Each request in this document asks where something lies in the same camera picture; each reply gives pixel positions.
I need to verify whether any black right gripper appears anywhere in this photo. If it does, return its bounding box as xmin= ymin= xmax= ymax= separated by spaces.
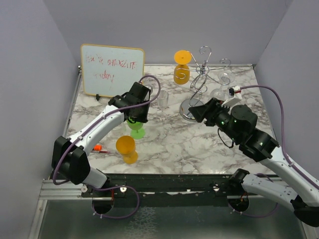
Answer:
xmin=189 ymin=97 xmax=241 ymax=143

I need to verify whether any green plastic wine glass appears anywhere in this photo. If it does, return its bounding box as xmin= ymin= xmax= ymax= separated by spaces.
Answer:
xmin=127 ymin=120 xmax=145 ymax=139

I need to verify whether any clear wine glass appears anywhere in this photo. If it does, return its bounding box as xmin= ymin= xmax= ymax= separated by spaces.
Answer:
xmin=209 ymin=71 xmax=234 ymax=101

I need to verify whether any orange plastic glass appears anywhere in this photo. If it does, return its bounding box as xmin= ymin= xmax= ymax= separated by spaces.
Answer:
xmin=116 ymin=135 xmax=138 ymax=164
xmin=173 ymin=50 xmax=192 ymax=85

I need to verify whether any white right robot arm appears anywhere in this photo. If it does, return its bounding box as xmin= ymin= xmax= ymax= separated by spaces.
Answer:
xmin=189 ymin=98 xmax=319 ymax=228

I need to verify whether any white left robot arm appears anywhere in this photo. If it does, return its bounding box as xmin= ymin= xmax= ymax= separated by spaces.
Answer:
xmin=52 ymin=82 xmax=151 ymax=197

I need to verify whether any clear tall glass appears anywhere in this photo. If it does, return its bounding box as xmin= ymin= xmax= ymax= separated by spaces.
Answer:
xmin=157 ymin=90 xmax=168 ymax=110

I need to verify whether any chrome wine glass rack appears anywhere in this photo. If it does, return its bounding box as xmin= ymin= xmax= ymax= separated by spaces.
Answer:
xmin=179 ymin=46 xmax=231 ymax=121

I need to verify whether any clear short glass left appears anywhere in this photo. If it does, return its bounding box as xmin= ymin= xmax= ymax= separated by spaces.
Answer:
xmin=121 ymin=123 xmax=127 ymax=134

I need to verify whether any yellow framed whiteboard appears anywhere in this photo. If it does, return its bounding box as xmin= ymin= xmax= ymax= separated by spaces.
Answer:
xmin=80 ymin=44 xmax=145 ymax=97

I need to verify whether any red marker pen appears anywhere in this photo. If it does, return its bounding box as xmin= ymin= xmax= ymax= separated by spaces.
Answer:
xmin=91 ymin=145 xmax=110 ymax=154

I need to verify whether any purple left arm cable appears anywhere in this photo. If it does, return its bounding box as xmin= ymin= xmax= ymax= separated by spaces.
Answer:
xmin=51 ymin=75 xmax=161 ymax=220

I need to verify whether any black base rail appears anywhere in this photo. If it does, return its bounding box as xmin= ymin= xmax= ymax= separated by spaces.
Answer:
xmin=77 ymin=173 xmax=286 ymax=207

